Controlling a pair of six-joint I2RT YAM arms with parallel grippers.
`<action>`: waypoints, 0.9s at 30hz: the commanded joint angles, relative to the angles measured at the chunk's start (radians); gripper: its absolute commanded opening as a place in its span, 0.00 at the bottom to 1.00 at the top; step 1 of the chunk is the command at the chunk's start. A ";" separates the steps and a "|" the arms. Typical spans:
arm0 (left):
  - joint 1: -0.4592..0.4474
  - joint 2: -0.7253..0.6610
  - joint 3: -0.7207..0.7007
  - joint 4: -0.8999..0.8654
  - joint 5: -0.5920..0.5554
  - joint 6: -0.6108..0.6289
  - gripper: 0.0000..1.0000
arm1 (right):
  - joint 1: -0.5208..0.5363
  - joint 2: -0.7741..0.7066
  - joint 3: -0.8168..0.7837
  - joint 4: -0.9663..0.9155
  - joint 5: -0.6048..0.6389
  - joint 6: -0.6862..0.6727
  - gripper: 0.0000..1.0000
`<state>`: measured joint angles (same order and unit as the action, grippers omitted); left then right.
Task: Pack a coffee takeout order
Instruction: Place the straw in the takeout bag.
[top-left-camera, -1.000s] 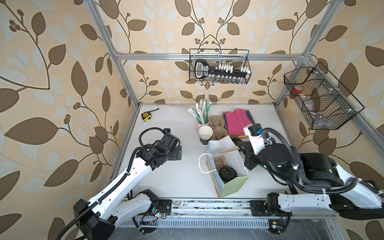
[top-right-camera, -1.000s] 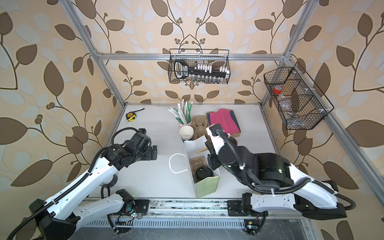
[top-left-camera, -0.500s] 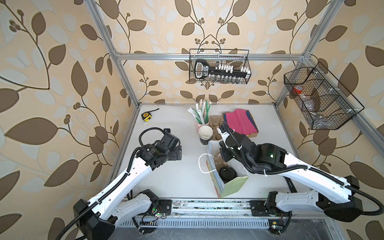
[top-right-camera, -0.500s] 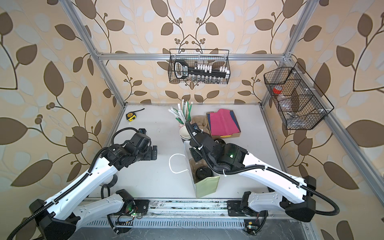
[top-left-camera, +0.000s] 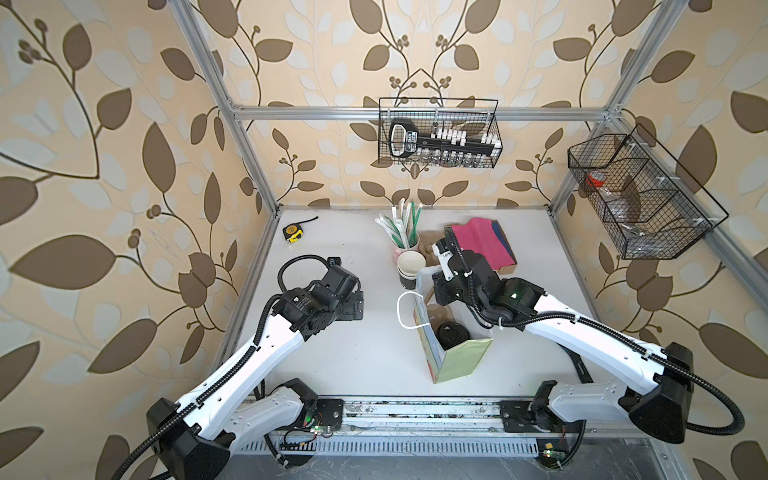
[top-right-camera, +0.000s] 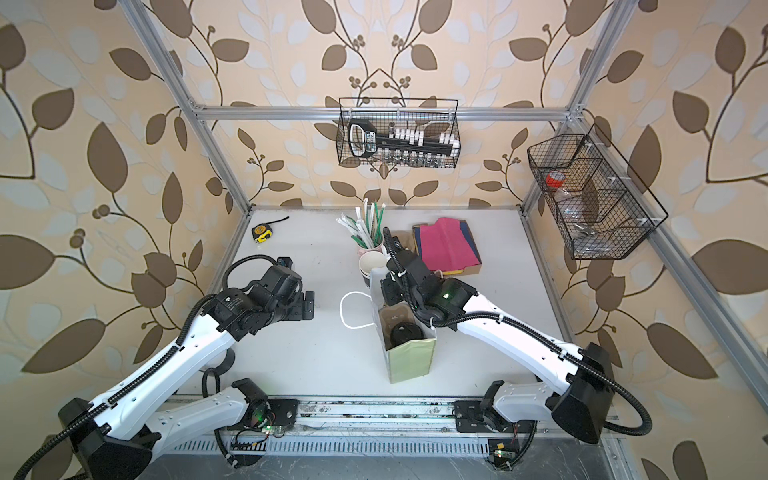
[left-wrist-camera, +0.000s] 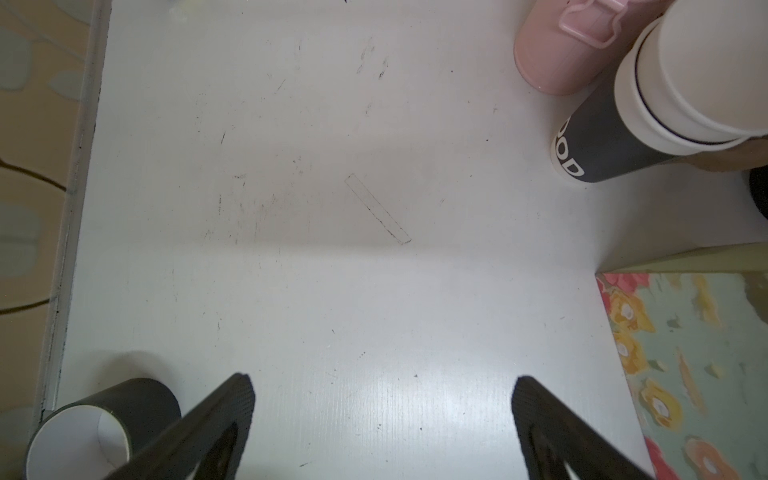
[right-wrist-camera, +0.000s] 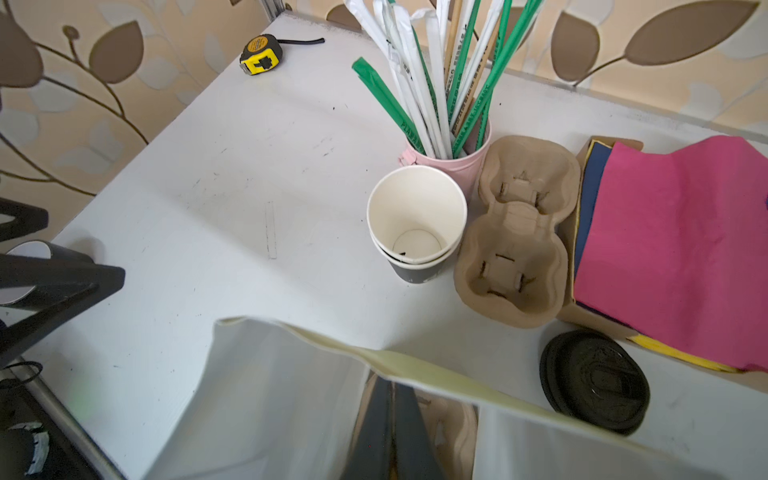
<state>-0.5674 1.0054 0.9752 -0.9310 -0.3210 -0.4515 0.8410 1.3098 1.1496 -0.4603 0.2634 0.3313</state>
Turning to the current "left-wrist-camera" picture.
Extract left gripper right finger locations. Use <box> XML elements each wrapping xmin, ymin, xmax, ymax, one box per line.
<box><xmin>511</xmin><ymin>376</ymin><xmax>649</xmax><ymax>479</ymax></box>

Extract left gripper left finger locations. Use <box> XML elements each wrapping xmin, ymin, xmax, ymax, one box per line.
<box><xmin>109</xmin><ymin>373</ymin><xmax>256</xmax><ymax>479</ymax></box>

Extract black paper cups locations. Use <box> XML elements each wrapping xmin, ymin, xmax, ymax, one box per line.
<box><xmin>550</xmin><ymin>1</ymin><xmax>767</xmax><ymax>183</ymax></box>

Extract black coffee cup lids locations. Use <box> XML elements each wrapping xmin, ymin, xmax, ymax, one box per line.
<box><xmin>748</xmin><ymin>166</ymin><xmax>768</xmax><ymax>219</ymax></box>

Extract stacked pulp carriers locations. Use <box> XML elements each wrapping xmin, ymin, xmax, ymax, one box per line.
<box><xmin>682</xmin><ymin>137</ymin><xmax>768</xmax><ymax>173</ymax></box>

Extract pink cup with straws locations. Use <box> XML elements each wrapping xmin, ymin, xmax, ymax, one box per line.
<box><xmin>514</xmin><ymin>0</ymin><xmax>671</xmax><ymax>95</ymax></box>

